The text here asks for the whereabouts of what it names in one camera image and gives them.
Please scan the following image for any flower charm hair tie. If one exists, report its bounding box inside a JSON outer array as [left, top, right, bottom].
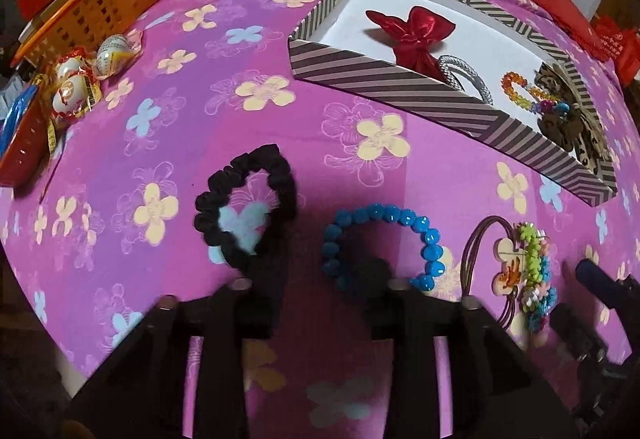
[[460, 215, 557, 335]]

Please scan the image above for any red shopping bag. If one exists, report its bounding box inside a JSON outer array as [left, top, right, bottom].
[[592, 16, 640, 87]]

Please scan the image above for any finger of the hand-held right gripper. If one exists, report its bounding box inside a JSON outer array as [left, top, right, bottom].
[[550, 303, 608, 362], [575, 259, 640, 320]]

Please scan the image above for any white egg ornament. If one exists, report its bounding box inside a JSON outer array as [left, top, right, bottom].
[[50, 71, 99, 118], [95, 35, 134, 80], [55, 54, 91, 82]]

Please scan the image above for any red plastic bowl basket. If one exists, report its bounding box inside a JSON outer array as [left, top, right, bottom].
[[0, 94, 56, 184]]

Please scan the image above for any black scrunchie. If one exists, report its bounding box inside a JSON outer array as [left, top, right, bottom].
[[194, 144, 299, 280]]

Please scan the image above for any orange plastic basket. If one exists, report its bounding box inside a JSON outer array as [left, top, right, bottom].
[[10, 0, 171, 64]]

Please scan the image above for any thin red stick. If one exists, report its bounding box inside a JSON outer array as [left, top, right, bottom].
[[39, 139, 68, 204]]

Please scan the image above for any red satin bow hair tie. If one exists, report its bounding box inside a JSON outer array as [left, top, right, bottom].
[[365, 5, 493, 104]]

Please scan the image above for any blue bead bracelet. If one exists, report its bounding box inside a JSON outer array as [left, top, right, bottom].
[[321, 204, 446, 292]]

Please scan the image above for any brown leopard print bow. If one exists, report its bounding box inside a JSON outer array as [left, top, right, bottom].
[[532, 62, 603, 156]]

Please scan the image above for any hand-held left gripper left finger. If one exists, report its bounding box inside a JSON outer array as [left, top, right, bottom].
[[62, 276, 276, 439]]

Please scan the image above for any blue foil wrapper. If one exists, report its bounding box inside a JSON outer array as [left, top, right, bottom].
[[2, 84, 41, 154]]

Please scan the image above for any rainbow bead bracelet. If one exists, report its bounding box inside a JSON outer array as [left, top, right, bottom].
[[501, 70, 571, 117]]

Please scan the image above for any pink floral bedsheet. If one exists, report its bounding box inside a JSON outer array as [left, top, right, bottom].
[[0, 0, 640, 439]]

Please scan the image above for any striped cardboard box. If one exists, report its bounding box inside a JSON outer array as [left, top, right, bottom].
[[288, 0, 618, 207]]

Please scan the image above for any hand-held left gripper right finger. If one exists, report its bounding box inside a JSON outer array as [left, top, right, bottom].
[[362, 276, 583, 439]]

